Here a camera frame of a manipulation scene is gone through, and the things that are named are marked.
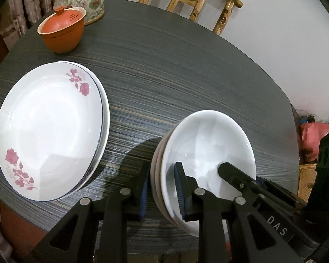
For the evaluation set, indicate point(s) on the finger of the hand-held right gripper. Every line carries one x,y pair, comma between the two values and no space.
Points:
261,181
233,176

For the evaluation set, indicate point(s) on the orange cup lid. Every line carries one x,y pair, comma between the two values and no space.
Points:
60,22

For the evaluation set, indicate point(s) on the large white floral bowl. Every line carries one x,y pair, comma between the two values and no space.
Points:
153,180

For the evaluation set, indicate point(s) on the small white bowl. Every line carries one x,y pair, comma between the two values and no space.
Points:
208,142

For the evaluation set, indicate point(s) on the medium white floral bowl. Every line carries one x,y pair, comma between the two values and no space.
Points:
159,180

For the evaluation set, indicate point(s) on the large white floral plate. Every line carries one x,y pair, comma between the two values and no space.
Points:
108,120

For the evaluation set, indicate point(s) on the wicker basket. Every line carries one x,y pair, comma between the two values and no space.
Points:
307,179

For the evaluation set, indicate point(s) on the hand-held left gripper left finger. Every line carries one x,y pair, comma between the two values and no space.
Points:
142,194

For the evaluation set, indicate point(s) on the beige patterned curtain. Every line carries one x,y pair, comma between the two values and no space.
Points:
24,13

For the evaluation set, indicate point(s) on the red plastic bag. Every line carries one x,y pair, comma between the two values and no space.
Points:
315,139

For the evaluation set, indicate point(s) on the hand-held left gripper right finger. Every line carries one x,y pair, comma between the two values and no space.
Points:
181,191

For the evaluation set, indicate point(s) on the small white floral plate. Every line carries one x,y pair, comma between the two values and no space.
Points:
49,126

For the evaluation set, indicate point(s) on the orange ceramic cup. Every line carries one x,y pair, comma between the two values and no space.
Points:
63,42

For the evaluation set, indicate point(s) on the floral ceramic teapot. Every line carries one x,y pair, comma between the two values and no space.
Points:
85,0

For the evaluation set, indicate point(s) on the bamboo chair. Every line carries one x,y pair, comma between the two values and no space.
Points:
197,2

